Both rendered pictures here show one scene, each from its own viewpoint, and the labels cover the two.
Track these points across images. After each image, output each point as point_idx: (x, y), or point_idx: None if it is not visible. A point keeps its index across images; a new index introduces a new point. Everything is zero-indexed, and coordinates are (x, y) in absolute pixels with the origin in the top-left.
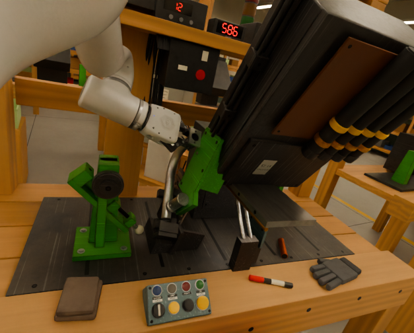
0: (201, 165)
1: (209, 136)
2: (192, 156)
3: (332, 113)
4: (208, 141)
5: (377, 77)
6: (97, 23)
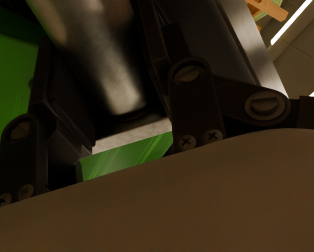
0: None
1: (142, 148)
2: None
3: None
4: (115, 150)
5: None
6: None
